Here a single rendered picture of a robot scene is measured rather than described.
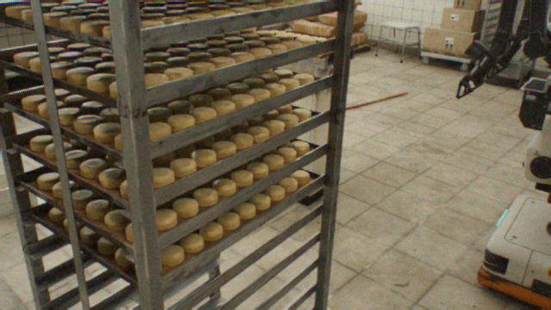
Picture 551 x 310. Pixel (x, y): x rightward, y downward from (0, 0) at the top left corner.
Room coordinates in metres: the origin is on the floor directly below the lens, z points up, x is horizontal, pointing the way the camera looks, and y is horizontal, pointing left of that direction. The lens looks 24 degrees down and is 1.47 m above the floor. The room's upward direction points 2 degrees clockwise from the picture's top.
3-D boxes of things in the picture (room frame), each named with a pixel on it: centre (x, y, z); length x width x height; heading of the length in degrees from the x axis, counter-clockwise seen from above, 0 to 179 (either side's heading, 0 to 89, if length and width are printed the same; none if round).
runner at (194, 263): (0.95, 0.04, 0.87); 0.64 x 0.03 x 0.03; 143
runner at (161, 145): (0.95, 0.04, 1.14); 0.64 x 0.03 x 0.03; 143
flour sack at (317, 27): (6.84, -0.58, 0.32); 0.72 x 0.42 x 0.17; 52
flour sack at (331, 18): (6.81, -0.93, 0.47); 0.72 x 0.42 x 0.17; 143
